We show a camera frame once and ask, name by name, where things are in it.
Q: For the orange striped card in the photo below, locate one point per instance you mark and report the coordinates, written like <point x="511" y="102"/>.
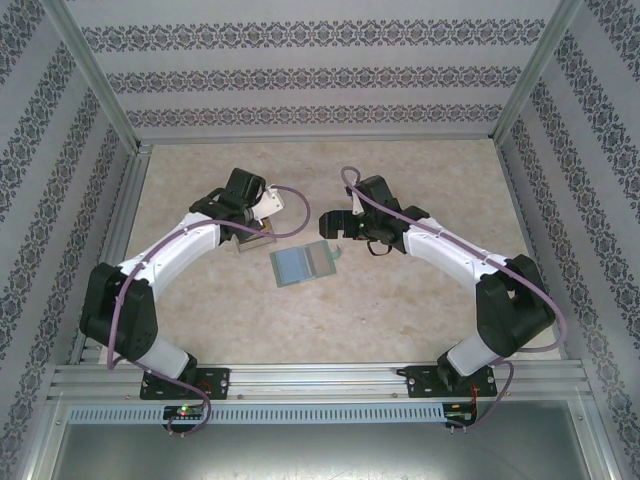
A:
<point x="267" y="227"/>

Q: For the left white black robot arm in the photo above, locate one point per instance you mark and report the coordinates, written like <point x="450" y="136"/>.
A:
<point x="175" y="245"/>

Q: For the controller board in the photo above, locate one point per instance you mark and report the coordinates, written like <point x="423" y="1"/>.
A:
<point x="185" y="412"/>
<point x="460" y="415"/>

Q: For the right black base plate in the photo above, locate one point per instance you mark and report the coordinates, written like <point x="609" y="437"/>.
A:
<point x="425" y="382"/>

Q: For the aluminium mounting rail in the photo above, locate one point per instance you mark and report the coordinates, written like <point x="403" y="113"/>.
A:
<point x="320" y="382"/>

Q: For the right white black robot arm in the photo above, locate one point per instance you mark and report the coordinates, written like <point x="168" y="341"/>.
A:
<point x="440" y="250"/>

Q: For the aluminium side rail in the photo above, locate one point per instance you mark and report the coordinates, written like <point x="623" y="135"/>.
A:
<point x="112" y="240"/>

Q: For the aluminium frame post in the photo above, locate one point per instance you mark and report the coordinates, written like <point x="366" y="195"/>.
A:
<point x="95" y="75"/>
<point x="535" y="75"/>

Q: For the sheet metal tray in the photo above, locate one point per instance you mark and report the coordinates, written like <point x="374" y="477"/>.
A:
<point x="320" y="452"/>

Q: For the clear plastic box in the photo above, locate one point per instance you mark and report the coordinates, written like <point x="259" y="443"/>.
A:
<point x="252" y="245"/>

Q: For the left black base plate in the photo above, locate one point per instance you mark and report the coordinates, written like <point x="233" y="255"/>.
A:
<point x="215" y="382"/>

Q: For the green card holder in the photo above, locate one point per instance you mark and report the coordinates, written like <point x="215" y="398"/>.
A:
<point x="290" y="265"/>

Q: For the grey card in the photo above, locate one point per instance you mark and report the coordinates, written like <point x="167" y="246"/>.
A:
<point x="317" y="262"/>

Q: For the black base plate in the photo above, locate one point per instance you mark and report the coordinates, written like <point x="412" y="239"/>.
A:
<point x="215" y="382"/>
<point x="425" y="382"/>

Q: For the right controller board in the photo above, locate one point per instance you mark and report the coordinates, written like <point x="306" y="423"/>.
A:
<point x="460" y="415"/>

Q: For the left controller board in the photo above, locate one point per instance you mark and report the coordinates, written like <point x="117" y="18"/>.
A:
<point x="185" y="412"/>

